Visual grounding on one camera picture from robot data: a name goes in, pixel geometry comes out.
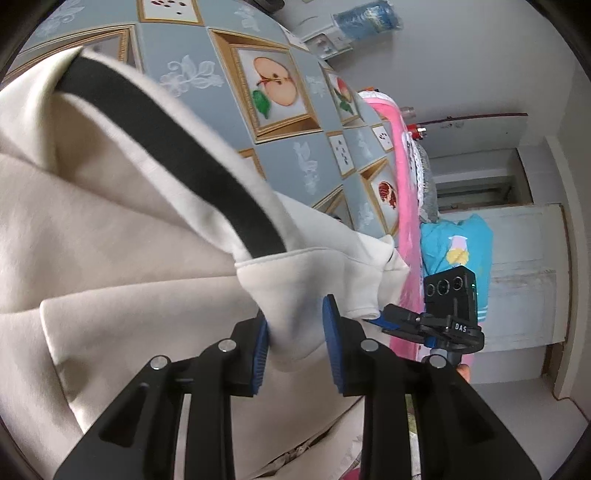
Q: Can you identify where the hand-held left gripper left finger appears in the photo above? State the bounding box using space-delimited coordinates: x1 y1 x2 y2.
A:
54 318 271 480

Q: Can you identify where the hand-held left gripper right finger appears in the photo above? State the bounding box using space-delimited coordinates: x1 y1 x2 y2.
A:
322 294 541 480

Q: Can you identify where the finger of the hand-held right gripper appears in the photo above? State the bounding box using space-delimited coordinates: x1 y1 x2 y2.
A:
379 303 423 324
361 314 426 343

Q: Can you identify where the cream zip jacket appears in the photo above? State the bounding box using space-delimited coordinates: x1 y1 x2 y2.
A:
0 48 411 480

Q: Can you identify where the blue printed pillow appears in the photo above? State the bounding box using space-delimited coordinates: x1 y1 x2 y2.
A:
419 217 495 324

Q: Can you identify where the pink floral blanket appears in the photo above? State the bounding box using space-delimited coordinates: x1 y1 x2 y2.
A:
355 90 478 365

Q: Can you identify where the grey knit cloth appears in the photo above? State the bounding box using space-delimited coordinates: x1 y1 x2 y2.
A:
406 134 441 222

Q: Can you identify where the white water dispenser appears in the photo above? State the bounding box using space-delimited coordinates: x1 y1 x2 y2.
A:
307 28 354 58

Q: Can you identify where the blue water jug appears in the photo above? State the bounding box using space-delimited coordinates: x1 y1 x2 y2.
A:
332 2 398 40

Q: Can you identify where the fruit print tablecloth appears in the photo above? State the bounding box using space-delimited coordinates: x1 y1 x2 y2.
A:
14 0 407 241

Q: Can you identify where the dark wall cable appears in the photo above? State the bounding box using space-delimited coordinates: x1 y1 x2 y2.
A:
418 111 529 127

